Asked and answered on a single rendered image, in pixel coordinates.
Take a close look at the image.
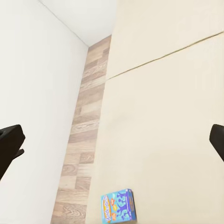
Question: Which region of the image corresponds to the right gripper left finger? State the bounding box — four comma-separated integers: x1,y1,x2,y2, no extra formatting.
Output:
0,124,25,180

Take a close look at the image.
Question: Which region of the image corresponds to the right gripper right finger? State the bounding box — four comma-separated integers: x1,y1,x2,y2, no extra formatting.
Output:
209,124,224,161

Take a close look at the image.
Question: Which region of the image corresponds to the board game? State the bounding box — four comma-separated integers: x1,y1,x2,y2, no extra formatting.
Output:
100,189,136,224

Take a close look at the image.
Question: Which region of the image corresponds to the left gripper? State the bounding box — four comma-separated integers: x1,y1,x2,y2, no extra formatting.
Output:
14,149,25,159

